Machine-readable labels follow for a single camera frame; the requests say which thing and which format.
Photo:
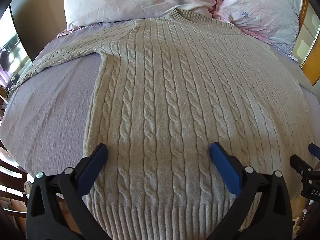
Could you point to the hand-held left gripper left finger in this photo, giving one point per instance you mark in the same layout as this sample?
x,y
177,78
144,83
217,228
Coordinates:
x,y
92,168

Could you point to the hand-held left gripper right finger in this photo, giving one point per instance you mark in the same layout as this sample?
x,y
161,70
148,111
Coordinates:
x,y
226,166

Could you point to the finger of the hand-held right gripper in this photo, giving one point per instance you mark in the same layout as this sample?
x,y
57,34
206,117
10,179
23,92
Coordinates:
x,y
314,150

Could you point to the lilac bed sheet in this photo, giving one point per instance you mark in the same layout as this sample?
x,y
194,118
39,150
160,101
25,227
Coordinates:
x,y
47,115

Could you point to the dark wooden chair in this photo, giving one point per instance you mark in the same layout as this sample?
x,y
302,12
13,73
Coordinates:
x,y
11,192

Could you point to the pink floral pillow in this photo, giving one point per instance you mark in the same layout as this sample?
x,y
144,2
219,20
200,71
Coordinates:
x,y
260,12

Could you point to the white floral pillow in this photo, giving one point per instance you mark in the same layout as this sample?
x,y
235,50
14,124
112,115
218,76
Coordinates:
x,y
130,0

